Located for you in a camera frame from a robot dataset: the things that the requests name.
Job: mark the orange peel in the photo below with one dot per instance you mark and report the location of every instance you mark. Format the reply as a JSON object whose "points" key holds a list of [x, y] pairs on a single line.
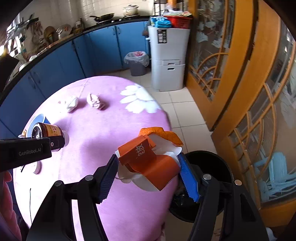
{"points": [[167, 135]]}

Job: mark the grey bin with bag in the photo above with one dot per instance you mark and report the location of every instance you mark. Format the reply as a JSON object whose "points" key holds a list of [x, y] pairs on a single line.
{"points": [[137, 62]]}

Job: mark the white ceramic pot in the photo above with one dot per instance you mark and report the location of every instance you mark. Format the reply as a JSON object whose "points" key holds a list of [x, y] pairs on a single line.
{"points": [[130, 10]]}

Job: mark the white tall storage cabinet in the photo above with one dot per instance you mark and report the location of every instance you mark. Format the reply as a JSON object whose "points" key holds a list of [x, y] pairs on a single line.
{"points": [[168, 55]]}

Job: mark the pink patterned crumpled wrapper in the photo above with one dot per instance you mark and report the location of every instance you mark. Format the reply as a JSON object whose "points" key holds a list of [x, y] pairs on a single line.
{"points": [[95, 102]]}

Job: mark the black frying pan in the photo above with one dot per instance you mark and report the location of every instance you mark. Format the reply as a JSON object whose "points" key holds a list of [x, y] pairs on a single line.
{"points": [[102, 18]]}

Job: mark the brown medicine bottle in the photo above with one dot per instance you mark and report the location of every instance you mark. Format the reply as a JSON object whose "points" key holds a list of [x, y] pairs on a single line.
{"points": [[58, 137]]}

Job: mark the pink round tablecloth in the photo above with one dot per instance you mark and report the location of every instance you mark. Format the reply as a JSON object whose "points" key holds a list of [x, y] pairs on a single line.
{"points": [[128, 213]]}

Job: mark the crumpled white tissue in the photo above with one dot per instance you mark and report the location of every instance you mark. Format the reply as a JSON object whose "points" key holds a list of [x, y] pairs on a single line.
{"points": [[71, 104]]}

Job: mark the person's left hand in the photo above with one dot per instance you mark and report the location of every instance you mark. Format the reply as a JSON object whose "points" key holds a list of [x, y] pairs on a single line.
{"points": [[7, 211]]}

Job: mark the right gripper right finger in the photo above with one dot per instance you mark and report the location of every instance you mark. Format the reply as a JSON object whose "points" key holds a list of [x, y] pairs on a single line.
{"points": [[188, 178]]}

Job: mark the blue white bowl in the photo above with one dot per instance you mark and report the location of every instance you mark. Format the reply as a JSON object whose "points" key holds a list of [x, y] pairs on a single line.
{"points": [[27, 131]]}

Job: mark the blue plastic package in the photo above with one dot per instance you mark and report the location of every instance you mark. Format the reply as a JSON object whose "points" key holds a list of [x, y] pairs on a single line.
{"points": [[160, 22]]}

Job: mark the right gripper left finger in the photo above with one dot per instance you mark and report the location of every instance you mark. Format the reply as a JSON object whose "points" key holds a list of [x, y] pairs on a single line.
{"points": [[107, 175]]}

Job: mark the wooden glass door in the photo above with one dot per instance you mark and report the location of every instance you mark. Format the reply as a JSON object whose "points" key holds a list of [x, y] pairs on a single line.
{"points": [[242, 77]]}

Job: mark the red plastic basket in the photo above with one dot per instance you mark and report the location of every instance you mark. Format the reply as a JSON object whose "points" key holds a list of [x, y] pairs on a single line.
{"points": [[179, 22]]}

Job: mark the orange white paper cup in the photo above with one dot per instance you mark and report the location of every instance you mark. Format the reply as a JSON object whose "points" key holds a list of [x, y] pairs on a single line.
{"points": [[150, 162]]}

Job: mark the blue kitchen cabinets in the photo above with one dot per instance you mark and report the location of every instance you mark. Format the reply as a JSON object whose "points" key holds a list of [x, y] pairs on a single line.
{"points": [[97, 51]]}

